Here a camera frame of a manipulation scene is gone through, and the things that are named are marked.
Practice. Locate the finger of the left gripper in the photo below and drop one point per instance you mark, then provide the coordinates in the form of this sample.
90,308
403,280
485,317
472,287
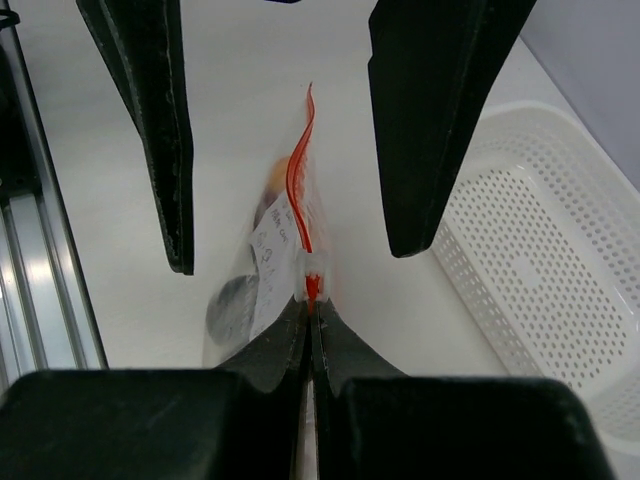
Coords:
432,67
141,44

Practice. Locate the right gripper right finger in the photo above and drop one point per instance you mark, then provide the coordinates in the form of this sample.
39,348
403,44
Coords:
375,422

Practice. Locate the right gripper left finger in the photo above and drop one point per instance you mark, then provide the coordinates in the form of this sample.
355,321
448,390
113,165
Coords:
238,420

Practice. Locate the clear zip top bag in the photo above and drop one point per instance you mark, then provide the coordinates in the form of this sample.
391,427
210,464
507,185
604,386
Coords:
285,240

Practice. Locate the fake black food piece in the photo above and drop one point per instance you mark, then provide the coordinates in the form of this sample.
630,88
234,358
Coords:
230,313

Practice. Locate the fake orange food piece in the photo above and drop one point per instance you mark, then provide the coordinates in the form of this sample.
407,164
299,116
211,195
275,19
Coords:
276,180

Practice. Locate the white perforated plastic basket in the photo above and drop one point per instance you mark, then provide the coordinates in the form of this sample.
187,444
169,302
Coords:
540,238

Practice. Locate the aluminium mounting rail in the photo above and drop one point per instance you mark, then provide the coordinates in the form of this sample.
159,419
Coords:
47,320

